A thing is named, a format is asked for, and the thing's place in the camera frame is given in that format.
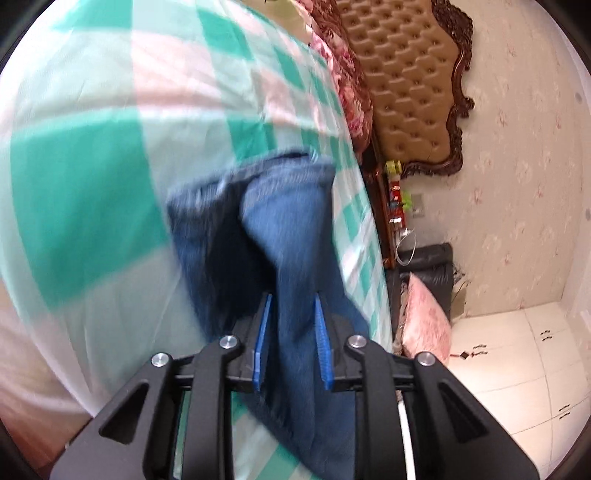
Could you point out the wall socket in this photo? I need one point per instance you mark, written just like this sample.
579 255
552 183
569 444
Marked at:
419 204

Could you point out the blue denim pants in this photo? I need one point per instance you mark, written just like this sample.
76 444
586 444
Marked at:
286 221

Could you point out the red packet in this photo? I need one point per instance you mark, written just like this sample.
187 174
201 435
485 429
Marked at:
395 190

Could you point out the yellow green box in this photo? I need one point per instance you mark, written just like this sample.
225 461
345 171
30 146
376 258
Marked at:
393 167

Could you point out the floral pink pillow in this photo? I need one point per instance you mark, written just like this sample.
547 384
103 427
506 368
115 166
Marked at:
352 92

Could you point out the tufted brown leather headboard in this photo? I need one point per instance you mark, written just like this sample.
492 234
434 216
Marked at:
406 69

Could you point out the small green item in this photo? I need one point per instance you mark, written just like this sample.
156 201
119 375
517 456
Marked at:
407 200

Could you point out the green white checkered bedsheet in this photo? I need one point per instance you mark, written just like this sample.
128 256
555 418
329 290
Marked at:
92 184

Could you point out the pink cushion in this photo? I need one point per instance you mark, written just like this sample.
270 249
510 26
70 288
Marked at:
427 318

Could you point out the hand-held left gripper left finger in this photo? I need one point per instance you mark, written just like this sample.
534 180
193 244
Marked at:
262 344

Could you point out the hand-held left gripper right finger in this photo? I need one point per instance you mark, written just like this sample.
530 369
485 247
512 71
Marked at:
323 348

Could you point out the black leather chair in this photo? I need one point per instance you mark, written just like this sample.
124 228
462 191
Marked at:
429 263

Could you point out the white wardrobe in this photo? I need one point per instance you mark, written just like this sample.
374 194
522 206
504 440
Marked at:
517 369

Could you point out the dark wooden nightstand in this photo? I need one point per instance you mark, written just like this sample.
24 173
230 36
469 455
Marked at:
385 221

